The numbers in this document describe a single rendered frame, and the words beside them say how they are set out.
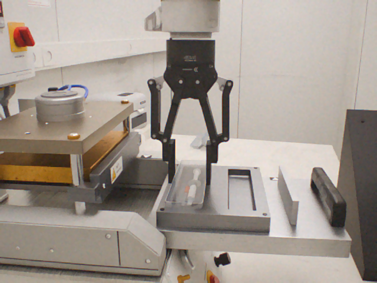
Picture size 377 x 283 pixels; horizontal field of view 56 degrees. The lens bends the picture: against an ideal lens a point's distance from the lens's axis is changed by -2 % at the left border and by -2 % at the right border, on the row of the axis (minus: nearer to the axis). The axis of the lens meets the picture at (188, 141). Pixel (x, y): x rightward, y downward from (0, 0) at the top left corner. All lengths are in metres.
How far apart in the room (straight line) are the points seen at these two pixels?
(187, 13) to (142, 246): 0.32
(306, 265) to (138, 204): 0.40
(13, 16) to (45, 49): 0.73
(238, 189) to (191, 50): 0.26
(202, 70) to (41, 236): 0.33
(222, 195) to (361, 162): 0.46
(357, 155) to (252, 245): 0.49
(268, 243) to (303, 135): 2.65
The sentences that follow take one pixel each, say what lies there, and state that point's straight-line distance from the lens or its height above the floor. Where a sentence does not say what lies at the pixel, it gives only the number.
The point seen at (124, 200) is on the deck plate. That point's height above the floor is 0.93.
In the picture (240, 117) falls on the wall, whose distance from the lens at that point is 3.13.
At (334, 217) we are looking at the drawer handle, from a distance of 0.58.
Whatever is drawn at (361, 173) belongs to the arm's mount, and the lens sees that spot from 0.94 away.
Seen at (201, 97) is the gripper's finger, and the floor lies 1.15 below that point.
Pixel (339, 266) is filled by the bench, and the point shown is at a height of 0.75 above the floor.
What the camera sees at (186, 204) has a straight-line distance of 0.53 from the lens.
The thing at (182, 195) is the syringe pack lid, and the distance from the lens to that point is 0.55.
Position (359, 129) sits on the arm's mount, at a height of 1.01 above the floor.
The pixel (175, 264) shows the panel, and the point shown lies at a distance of 0.57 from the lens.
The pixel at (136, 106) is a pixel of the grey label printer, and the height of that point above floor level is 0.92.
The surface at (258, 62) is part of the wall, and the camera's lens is 3.05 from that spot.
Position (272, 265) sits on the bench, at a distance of 0.86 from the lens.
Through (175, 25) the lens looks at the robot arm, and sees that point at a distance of 0.53.
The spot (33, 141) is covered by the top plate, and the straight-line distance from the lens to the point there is 0.52.
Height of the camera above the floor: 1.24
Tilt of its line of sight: 17 degrees down
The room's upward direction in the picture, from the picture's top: straight up
